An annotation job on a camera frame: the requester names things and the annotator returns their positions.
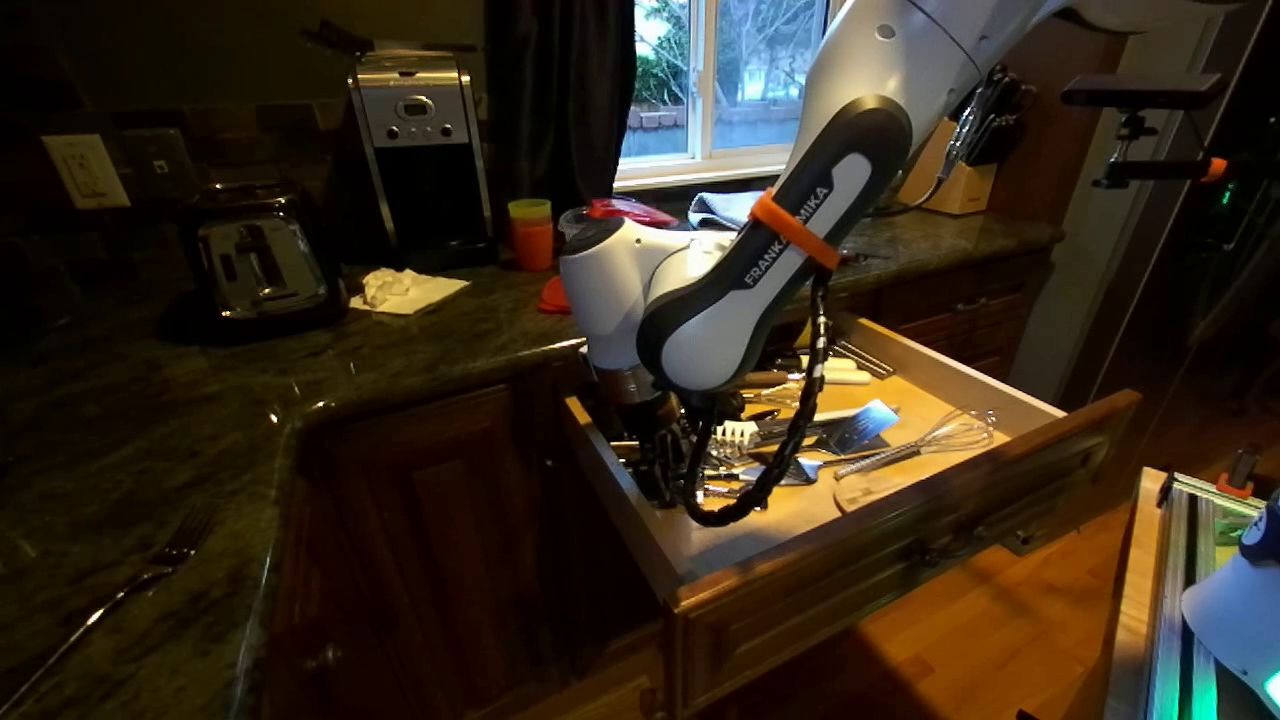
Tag dark wood counter cabinet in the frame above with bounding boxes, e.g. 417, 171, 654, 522
258, 355, 677, 720

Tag silver black coffee maker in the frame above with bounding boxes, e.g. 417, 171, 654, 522
346, 50, 499, 268

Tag open wooden kitchen drawer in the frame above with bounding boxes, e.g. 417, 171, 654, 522
556, 311, 1148, 717

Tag dark curtain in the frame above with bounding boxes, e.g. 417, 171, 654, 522
479, 0, 639, 224

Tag wooden knife block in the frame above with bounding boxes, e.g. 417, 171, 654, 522
891, 113, 1004, 220

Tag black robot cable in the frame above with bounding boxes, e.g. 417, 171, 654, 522
677, 272, 840, 528

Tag blue cloth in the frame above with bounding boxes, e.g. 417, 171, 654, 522
684, 189, 763, 233

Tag white paper napkin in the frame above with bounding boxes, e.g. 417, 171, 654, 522
350, 266, 473, 319

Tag window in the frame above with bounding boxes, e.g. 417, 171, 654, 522
614, 0, 856, 194

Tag long metal tongs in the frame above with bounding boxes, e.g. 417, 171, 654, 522
0, 540, 205, 717

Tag large metal whisk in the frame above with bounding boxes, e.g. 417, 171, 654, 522
834, 411, 1000, 486

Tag dark wood sink cabinets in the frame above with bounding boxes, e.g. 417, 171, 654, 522
852, 246, 1062, 388

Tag orange and green cup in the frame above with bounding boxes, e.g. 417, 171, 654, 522
506, 196, 562, 276

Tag white wall outlet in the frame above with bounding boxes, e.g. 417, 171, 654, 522
35, 131, 138, 217

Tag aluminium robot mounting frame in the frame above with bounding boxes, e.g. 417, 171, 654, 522
1104, 463, 1280, 720

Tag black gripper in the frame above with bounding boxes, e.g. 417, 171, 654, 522
620, 384, 706, 514

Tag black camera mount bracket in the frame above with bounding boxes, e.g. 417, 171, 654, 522
1055, 66, 1233, 194

